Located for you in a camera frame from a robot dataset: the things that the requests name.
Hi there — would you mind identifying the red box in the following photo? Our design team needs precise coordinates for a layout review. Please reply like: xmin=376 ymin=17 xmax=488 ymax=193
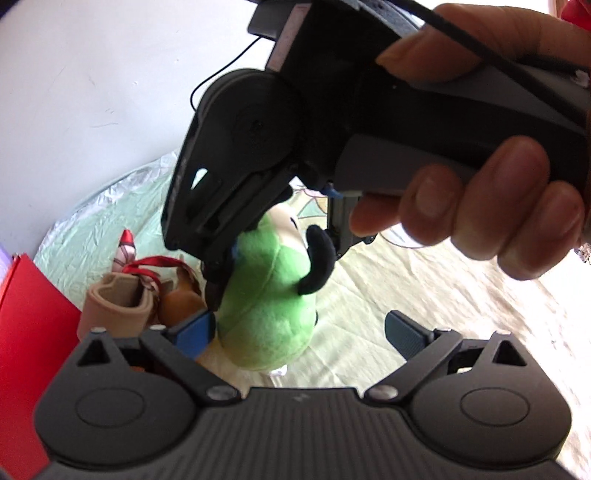
xmin=0 ymin=253 xmax=85 ymax=480

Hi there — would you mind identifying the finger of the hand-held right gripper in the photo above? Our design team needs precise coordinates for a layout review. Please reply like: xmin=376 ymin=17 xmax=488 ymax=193
xmin=323 ymin=182 xmax=376 ymax=260
xmin=161 ymin=152 xmax=297 ymax=313

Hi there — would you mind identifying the light green printed blanket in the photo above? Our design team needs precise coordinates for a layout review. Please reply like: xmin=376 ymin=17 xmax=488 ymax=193
xmin=33 ymin=152 xmax=591 ymax=480

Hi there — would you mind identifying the brown plush toy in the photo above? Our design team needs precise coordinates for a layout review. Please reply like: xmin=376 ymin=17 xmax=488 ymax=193
xmin=159 ymin=265 xmax=207 ymax=329

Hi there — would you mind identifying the black cable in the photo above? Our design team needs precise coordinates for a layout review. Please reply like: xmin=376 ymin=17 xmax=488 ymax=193
xmin=190 ymin=36 xmax=263 ymax=112
xmin=411 ymin=0 xmax=591 ymax=78

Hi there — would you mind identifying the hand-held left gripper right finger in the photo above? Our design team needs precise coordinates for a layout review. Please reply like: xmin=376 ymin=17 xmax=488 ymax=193
xmin=364 ymin=310 xmax=528 ymax=403

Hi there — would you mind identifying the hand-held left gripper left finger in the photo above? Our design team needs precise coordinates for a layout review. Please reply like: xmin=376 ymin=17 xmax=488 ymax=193
xmin=76 ymin=310 xmax=242 ymax=408

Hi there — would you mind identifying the red ribbon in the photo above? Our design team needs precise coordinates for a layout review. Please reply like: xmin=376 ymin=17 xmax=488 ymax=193
xmin=121 ymin=255 xmax=186 ymax=291

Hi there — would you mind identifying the person's right hand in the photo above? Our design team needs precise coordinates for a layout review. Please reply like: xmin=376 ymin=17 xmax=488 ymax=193
xmin=349 ymin=2 xmax=591 ymax=282

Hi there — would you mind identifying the green plush toy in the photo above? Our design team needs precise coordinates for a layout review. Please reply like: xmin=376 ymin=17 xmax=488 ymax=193
xmin=216 ymin=202 xmax=338 ymax=373

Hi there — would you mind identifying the red white patterned cloth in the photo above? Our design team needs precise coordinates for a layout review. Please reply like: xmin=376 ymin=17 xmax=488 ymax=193
xmin=112 ymin=229 xmax=137 ymax=274

